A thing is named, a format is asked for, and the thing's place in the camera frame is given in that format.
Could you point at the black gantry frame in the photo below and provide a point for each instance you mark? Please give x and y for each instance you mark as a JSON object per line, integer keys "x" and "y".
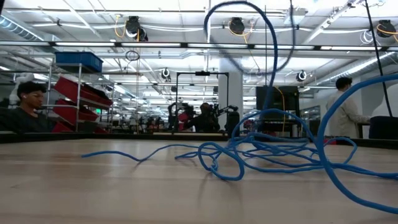
{"x": 202, "y": 73}

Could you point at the small red block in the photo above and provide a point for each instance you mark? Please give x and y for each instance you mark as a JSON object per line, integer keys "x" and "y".
{"x": 332, "y": 142}

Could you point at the long ceiling light strip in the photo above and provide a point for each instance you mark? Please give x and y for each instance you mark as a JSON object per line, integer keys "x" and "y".
{"x": 155, "y": 44}

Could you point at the blue plastic bin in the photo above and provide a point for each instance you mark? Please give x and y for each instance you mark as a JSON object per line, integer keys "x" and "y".
{"x": 77, "y": 60}

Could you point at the white pillar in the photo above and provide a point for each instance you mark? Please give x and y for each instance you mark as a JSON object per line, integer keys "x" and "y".
{"x": 231, "y": 81}

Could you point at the person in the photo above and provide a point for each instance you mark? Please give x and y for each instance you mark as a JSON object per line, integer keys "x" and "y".
{"x": 21, "y": 121}
{"x": 205, "y": 123}
{"x": 345, "y": 115}

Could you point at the black cylinder stand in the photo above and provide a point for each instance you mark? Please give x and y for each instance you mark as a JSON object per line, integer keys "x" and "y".
{"x": 233, "y": 121}

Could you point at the background black robot arm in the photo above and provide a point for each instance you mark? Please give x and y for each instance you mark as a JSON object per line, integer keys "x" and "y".
{"x": 174, "y": 112}
{"x": 225, "y": 109}

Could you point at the black equipment cabinet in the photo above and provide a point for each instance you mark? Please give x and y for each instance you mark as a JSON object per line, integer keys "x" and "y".
{"x": 280, "y": 98}

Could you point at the silver ventilation duct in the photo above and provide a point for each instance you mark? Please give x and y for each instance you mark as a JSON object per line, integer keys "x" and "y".
{"x": 18, "y": 28}

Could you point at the shelf rack with red bins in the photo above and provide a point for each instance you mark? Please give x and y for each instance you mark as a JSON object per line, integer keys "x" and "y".
{"x": 77, "y": 90}

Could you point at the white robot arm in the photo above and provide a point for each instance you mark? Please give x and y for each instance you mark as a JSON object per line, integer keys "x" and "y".
{"x": 18, "y": 79}

